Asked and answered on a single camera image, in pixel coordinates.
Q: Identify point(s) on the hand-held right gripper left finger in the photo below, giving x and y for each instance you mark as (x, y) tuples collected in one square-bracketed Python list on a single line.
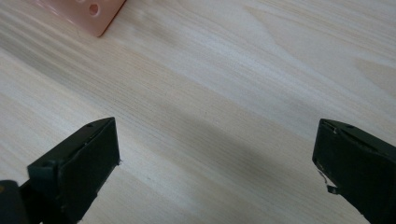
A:
[(77, 165)]

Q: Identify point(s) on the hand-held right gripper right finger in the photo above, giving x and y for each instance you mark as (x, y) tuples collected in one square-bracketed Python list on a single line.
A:
[(358, 168)]

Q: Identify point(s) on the pink plastic block with holes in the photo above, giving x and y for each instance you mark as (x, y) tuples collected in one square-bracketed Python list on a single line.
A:
[(84, 12)]

